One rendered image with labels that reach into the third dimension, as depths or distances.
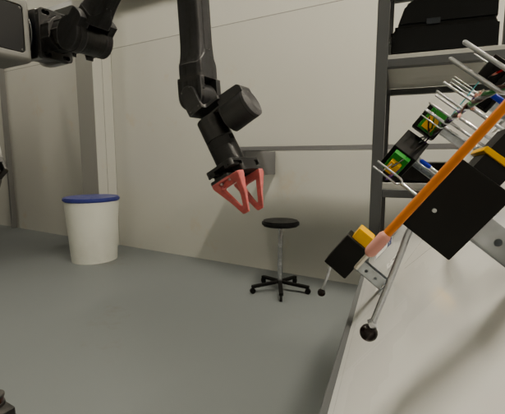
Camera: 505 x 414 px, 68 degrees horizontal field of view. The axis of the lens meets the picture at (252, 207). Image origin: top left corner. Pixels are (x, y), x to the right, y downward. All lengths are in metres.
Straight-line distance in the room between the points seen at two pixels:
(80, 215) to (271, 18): 2.74
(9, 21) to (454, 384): 1.10
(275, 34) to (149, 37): 1.62
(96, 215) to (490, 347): 4.14
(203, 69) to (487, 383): 0.66
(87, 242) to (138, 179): 1.03
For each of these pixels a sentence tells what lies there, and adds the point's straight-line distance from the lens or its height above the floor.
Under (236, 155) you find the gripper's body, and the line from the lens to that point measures 0.72.
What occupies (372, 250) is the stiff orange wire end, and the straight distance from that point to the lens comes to 0.17.
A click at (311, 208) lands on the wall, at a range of 3.57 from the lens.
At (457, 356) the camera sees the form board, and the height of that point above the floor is 1.00.
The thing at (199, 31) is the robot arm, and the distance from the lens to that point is 0.80.
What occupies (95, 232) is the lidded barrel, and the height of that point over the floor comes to 0.36.
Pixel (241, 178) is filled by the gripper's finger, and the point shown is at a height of 1.10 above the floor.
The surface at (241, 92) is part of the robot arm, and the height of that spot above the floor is 1.26.
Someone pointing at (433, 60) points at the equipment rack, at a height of 1.43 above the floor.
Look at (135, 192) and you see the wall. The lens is 4.92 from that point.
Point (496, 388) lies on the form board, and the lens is 0.26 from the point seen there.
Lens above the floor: 1.14
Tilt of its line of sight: 8 degrees down
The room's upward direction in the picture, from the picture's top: straight up
